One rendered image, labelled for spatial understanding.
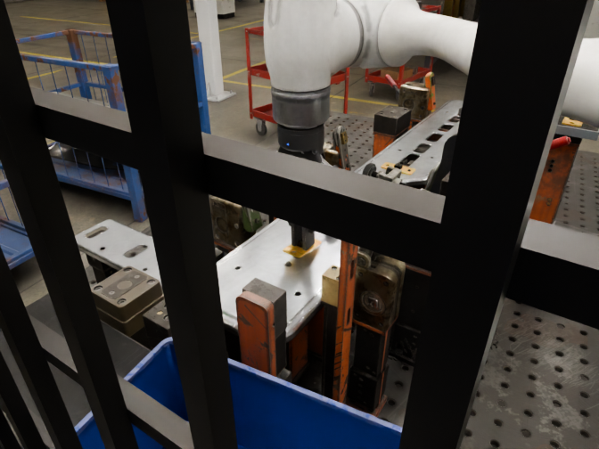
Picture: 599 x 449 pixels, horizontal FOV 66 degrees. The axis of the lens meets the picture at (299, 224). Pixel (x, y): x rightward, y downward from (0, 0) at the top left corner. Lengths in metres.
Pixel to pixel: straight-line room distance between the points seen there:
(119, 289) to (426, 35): 0.57
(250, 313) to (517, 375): 0.78
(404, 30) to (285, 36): 0.18
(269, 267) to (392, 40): 0.42
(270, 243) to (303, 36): 0.41
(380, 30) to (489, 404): 0.75
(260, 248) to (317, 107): 0.31
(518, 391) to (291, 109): 0.75
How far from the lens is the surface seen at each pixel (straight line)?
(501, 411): 1.08
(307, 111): 0.70
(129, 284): 0.75
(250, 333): 0.50
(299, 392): 0.44
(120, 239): 0.98
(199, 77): 3.30
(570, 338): 1.30
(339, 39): 0.70
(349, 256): 0.64
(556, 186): 1.34
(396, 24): 0.74
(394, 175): 0.68
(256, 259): 0.86
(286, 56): 0.67
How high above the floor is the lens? 1.50
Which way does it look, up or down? 31 degrees down
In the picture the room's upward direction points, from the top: straight up
